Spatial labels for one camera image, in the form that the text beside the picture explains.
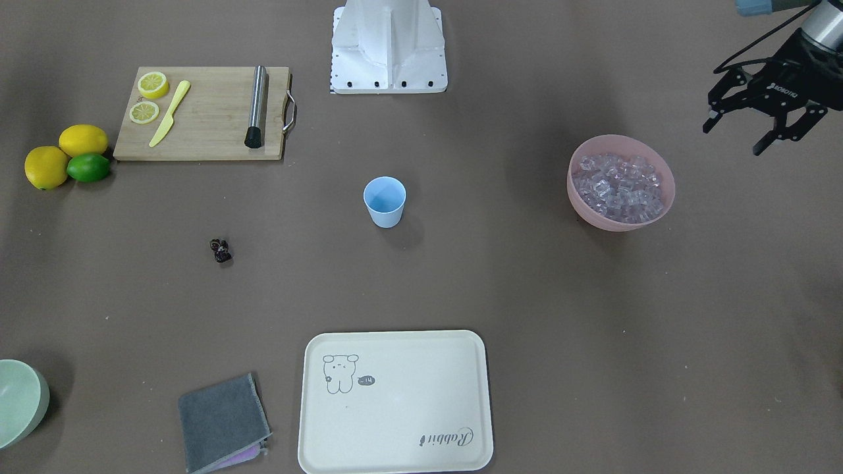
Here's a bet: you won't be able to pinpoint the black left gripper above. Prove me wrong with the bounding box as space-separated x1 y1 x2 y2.
702 30 842 156

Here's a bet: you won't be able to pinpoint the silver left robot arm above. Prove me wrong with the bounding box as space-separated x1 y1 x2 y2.
702 1 842 156

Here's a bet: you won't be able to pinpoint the pile of clear ice cubes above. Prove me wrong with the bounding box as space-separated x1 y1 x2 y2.
572 153 666 224

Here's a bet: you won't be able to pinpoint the light blue plastic cup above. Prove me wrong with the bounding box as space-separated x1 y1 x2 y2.
362 176 407 228

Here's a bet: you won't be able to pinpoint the dark red cherries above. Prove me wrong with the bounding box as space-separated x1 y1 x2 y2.
209 239 232 263

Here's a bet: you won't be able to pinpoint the pink bowl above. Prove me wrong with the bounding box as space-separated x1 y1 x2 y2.
566 134 676 233

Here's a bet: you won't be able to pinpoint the cream rabbit tray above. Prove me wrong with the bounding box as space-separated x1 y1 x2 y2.
298 330 494 473

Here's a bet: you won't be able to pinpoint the steel muddler black tip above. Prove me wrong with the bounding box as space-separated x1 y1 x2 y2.
244 65 269 149

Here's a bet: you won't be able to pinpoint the wooden cutting board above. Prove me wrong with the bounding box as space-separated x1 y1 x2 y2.
113 66 294 161

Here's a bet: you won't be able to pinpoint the yellow plastic knife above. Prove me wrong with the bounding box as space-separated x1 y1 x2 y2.
148 80 192 147

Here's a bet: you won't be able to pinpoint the upper lemon slice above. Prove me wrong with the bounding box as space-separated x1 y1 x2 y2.
136 71 170 100

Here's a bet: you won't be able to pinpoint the lemon slice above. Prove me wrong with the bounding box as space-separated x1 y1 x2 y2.
128 100 160 125
136 71 170 100

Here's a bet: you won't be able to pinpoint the lower lemon slice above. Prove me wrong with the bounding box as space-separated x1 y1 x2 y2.
128 100 160 125

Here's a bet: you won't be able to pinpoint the grey folded cloth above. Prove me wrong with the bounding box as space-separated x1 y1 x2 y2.
177 373 272 473

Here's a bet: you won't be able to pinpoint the green lime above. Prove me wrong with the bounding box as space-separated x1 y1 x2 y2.
66 153 111 182

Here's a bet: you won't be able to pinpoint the yellow lemon near board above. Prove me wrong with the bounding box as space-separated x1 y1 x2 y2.
59 124 109 158

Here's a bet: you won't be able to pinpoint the yellow lemon outer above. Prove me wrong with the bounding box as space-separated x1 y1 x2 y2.
24 146 70 191

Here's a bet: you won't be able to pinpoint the mint green bowl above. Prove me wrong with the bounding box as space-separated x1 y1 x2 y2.
1 359 50 449

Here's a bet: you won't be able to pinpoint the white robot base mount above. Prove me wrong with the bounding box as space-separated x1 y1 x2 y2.
329 1 449 94

